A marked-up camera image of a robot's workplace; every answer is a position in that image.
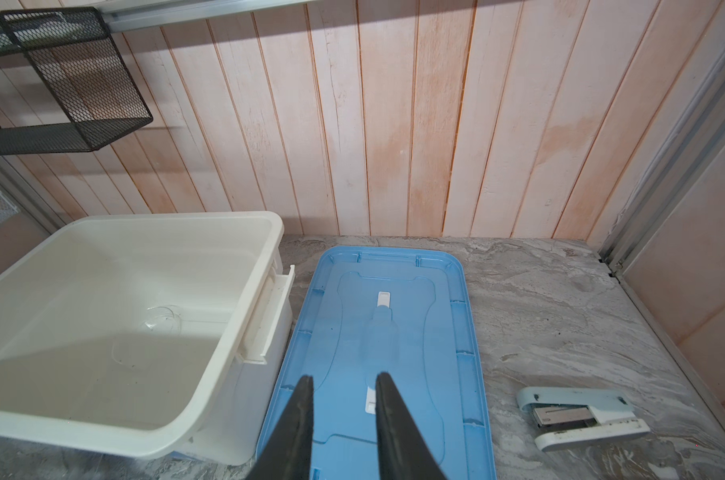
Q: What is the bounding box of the blue plastic bin lid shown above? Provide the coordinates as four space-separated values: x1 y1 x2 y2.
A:
258 246 496 479

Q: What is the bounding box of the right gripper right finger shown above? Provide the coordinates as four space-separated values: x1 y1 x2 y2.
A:
375 372 446 480

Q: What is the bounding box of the grey stapler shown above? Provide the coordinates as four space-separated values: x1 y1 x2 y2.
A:
516 386 650 452

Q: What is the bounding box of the black wire mesh basket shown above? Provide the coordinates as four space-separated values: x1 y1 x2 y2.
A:
0 7 154 156

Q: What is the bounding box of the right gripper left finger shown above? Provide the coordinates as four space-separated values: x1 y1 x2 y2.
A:
246 375 314 480

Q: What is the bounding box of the white plastic storage bin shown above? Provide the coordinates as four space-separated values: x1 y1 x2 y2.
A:
0 211 296 466

